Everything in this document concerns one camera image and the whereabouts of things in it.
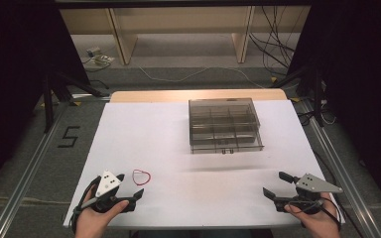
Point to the white power strip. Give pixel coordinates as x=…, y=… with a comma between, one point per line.
x=103, y=60

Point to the clear grey compartment box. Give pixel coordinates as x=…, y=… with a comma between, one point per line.
x=225, y=127

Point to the black tripod stand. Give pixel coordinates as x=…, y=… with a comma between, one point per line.
x=48, y=105
x=317, y=99

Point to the grey power adapter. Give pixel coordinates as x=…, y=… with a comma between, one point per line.
x=93, y=51

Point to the aluminium floor rail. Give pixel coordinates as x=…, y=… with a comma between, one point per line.
x=340, y=172
x=29, y=172

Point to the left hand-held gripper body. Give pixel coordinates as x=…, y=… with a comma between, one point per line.
x=107, y=185

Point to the black curtain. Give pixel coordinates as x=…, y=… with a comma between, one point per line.
x=13, y=82
x=363, y=82

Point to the person's right hand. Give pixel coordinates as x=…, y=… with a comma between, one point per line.
x=316, y=223

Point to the red rubber band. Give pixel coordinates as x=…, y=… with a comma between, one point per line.
x=133, y=177

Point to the light wooden desk frame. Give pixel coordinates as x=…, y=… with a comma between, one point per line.
x=178, y=20

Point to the person's left hand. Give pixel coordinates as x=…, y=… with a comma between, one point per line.
x=94, y=219

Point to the white table cover sheet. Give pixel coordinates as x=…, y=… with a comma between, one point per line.
x=178, y=158

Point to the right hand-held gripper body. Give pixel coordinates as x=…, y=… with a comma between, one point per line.
x=314, y=185

